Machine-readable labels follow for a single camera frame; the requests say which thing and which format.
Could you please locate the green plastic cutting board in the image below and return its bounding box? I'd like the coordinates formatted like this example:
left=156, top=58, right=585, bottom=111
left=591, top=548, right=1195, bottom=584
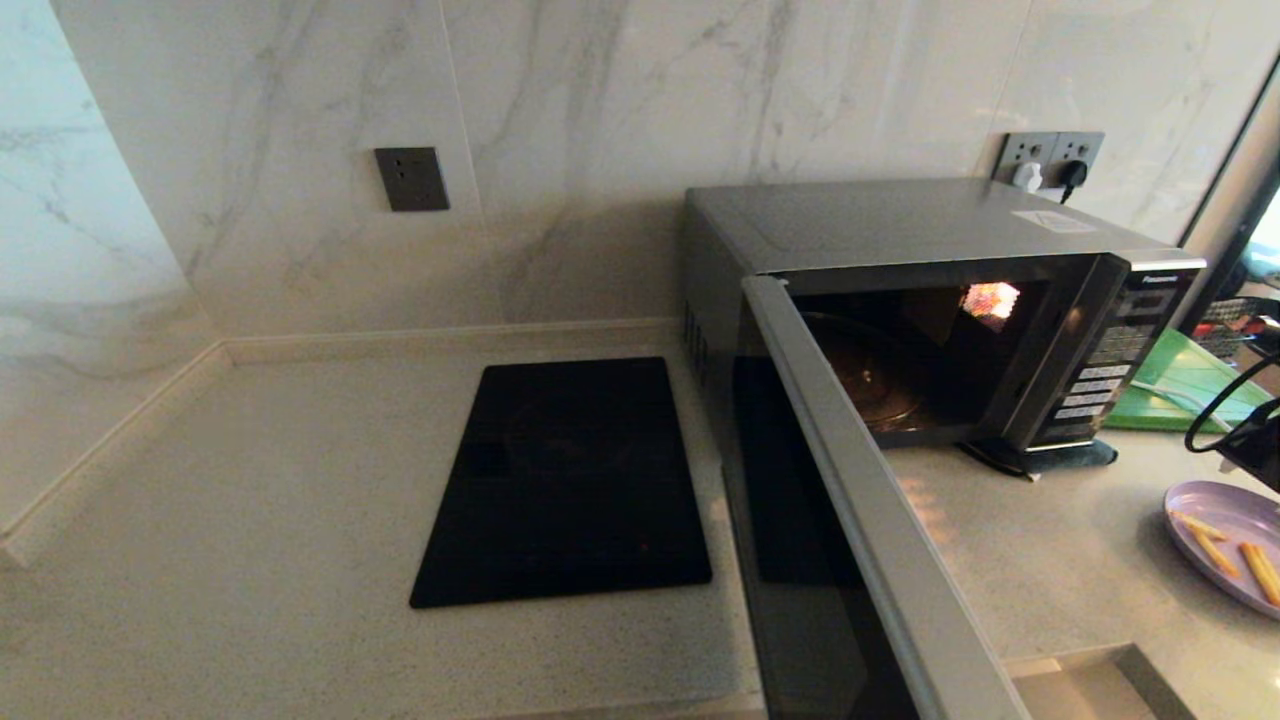
left=1103, top=328, right=1273, bottom=434

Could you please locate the black wire basket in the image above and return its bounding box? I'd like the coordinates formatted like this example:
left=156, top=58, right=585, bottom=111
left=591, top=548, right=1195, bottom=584
left=1200, top=297, right=1280, bottom=346

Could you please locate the black rubber pad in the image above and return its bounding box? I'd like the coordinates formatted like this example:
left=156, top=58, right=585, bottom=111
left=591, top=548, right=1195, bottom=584
left=957, top=436, right=1120, bottom=481

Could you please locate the grey wall power socket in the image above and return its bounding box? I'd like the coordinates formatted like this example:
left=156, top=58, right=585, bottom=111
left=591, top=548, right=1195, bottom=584
left=997, top=132, right=1059, bottom=189
left=1050, top=132, right=1107, bottom=192

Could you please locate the silver black microwave oven body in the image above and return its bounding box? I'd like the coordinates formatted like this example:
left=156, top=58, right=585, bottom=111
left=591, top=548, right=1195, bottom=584
left=683, top=177, right=1208, bottom=476

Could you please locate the purple plastic plate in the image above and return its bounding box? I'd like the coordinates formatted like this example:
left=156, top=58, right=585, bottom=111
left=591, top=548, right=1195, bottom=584
left=1164, top=480, right=1280, bottom=622

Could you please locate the black glass induction cooktop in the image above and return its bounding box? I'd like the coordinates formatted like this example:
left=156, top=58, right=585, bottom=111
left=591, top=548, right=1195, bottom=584
left=409, top=356, right=714, bottom=609

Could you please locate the white power cable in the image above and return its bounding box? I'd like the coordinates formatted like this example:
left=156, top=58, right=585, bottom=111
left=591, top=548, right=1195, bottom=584
left=1130, top=379, right=1216, bottom=419

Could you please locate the glass microwave turntable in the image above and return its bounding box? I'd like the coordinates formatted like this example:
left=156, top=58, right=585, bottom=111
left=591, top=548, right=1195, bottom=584
left=800, top=312, right=929, bottom=433

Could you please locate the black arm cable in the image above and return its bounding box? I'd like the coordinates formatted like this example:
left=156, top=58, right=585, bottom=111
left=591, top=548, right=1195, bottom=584
left=1184, top=350, right=1280, bottom=454

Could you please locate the dark grey single wall socket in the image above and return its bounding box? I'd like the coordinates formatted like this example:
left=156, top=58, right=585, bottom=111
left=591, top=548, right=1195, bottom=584
left=374, top=146, right=451, bottom=213

